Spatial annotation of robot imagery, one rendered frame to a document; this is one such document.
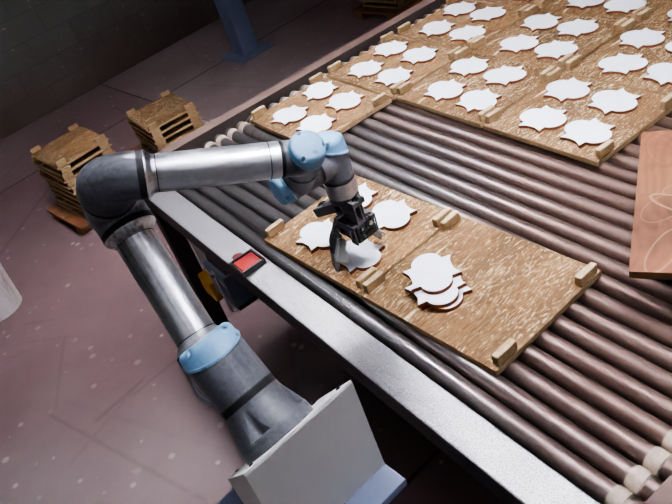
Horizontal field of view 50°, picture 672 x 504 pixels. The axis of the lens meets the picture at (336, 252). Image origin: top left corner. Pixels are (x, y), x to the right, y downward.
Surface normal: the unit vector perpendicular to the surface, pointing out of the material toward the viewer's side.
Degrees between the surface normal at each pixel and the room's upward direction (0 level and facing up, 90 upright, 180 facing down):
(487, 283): 0
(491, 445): 0
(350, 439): 90
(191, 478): 0
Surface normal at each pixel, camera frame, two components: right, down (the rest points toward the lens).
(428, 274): -0.27, -0.76
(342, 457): 0.63, 0.32
